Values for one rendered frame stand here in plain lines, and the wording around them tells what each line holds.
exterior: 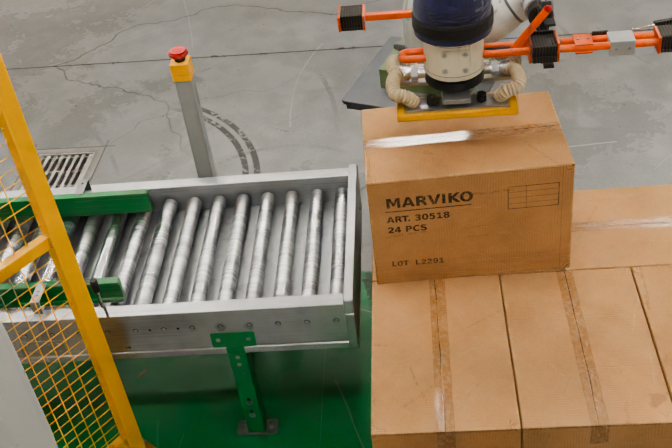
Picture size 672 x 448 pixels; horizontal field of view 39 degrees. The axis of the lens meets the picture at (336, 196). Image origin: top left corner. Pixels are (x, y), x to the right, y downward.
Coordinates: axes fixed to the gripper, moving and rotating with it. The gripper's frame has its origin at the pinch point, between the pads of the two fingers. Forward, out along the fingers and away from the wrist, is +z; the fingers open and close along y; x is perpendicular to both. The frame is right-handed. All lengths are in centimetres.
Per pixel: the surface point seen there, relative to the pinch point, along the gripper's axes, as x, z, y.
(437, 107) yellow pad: 32.4, 12.2, 10.5
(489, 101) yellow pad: 17.7, 10.9, 10.6
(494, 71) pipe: 15.5, 2.7, 5.8
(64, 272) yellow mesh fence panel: 139, 46, 35
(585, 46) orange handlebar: -9.5, 3.5, -0.5
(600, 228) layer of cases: -18, 0, 69
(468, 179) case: 24.7, 19.9, 30.8
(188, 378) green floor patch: 128, 8, 123
